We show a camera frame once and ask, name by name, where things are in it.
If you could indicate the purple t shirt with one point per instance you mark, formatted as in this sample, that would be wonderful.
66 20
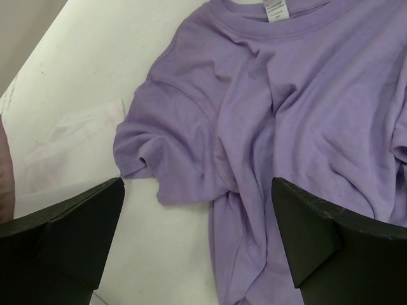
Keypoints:
317 97

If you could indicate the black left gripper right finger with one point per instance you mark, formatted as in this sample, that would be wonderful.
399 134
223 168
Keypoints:
337 256

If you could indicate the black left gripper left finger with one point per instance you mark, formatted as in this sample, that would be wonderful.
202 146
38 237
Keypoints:
57 255

